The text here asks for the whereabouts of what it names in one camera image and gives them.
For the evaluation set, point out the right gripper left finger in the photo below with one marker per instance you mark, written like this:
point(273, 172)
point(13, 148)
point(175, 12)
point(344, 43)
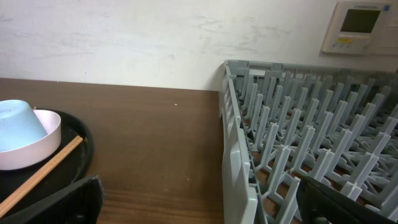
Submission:
point(80, 202)

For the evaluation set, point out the pink bowl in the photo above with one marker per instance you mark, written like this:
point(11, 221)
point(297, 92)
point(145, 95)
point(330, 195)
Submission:
point(37, 151)

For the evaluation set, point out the light blue cup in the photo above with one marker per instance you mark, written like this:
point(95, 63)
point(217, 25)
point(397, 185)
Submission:
point(19, 125)

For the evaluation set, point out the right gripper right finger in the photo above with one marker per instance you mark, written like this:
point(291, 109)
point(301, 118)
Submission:
point(329, 205)

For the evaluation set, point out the grey dishwasher rack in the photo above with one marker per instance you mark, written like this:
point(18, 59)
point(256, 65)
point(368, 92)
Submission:
point(293, 132)

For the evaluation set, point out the round black serving tray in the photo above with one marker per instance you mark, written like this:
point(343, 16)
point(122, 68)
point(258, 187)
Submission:
point(70, 170)

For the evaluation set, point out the wooden chopstick left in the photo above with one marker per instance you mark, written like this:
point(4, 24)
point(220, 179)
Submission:
point(32, 181)

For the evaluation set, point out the beige wall control panel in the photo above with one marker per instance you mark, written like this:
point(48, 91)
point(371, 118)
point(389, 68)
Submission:
point(361, 28)

